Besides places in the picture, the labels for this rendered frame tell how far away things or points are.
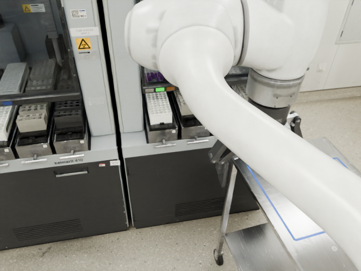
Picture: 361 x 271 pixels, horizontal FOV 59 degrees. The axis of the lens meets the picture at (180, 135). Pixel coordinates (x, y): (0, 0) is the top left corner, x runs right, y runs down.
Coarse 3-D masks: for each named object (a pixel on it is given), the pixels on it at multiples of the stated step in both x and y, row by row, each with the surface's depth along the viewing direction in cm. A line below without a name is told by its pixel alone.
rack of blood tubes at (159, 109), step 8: (152, 96) 153; (160, 96) 154; (152, 104) 148; (160, 104) 148; (168, 104) 148; (152, 112) 144; (160, 112) 144; (168, 112) 145; (152, 120) 143; (160, 120) 144; (168, 120) 145
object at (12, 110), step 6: (0, 108) 144; (6, 108) 144; (12, 108) 146; (0, 114) 141; (6, 114) 142; (12, 114) 147; (0, 120) 137; (6, 120) 137; (12, 120) 144; (0, 126) 134; (6, 126) 143; (0, 132) 131; (6, 132) 135; (0, 138) 133; (6, 138) 134
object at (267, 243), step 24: (312, 144) 135; (240, 168) 124; (264, 192) 115; (264, 216) 109; (288, 216) 107; (240, 240) 160; (264, 240) 161; (288, 240) 100; (312, 240) 100; (240, 264) 151; (264, 264) 151; (288, 264) 151; (312, 264) 94; (336, 264) 95
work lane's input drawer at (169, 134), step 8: (144, 96) 162; (144, 104) 158; (144, 112) 154; (152, 128) 142; (160, 128) 143; (168, 128) 144; (176, 128) 144; (152, 136) 144; (160, 136) 145; (168, 136) 146; (176, 136) 147; (168, 144) 144
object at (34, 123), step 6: (18, 120) 134; (24, 120) 134; (30, 120) 135; (36, 120) 136; (42, 120) 136; (18, 126) 136; (24, 126) 136; (30, 126) 137; (36, 126) 138; (42, 126) 138
